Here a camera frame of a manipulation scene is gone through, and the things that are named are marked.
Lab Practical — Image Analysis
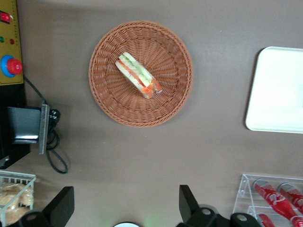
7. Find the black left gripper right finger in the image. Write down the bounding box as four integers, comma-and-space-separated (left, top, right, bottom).
176, 184, 261, 227

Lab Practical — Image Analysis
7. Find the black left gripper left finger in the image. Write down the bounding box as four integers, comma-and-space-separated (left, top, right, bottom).
14, 186, 75, 227

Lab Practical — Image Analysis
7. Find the plastic-wrapped sandwich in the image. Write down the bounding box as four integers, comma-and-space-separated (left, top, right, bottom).
115, 52, 163, 99

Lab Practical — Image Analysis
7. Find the round brown wicker basket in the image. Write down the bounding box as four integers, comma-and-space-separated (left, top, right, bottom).
89, 20, 194, 128

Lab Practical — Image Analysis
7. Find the white plastic tray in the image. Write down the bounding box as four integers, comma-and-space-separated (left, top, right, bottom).
245, 46, 303, 132

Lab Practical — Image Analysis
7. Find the bread in plastic bag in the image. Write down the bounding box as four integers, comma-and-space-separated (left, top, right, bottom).
0, 183, 35, 224

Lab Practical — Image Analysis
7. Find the clear acrylic can rack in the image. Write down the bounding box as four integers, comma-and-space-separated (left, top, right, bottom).
232, 174, 303, 227

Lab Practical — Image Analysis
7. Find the white round disc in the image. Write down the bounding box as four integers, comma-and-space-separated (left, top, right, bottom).
113, 221, 141, 227

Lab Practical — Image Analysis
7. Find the grey metal plate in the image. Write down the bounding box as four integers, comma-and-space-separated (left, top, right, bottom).
38, 104, 51, 155

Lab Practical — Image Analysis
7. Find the red emergency stop button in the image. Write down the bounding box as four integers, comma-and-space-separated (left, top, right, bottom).
0, 55, 24, 78

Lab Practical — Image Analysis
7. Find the yellow control box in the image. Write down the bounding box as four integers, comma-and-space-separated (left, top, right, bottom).
0, 0, 25, 86

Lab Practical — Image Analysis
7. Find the white wire basket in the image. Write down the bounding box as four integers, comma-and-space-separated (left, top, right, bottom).
0, 169, 37, 226

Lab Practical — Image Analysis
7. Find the black cable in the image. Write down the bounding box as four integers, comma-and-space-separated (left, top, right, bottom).
23, 75, 69, 175

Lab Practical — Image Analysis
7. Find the black frame block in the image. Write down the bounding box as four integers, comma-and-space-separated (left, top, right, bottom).
0, 83, 32, 170

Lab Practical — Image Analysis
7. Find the red rocker switch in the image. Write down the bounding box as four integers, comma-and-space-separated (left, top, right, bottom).
0, 10, 14, 25

